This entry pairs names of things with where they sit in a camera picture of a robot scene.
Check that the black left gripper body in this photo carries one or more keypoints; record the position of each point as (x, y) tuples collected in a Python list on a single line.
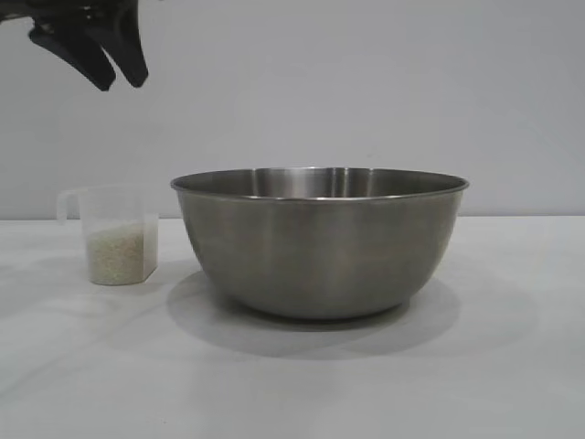
[(59, 13)]

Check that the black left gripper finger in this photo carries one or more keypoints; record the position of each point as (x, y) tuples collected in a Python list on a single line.
[(82, 55), (128, 50)]

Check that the translucent plastic measuring cup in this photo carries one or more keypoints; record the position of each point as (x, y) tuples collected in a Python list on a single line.
[(121, 206)]

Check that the white rice grains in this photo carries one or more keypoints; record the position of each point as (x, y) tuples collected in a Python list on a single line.
[(121, 256)]

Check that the stainless steel mixing bowl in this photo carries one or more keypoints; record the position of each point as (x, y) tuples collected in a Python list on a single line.
[(320, 247)]

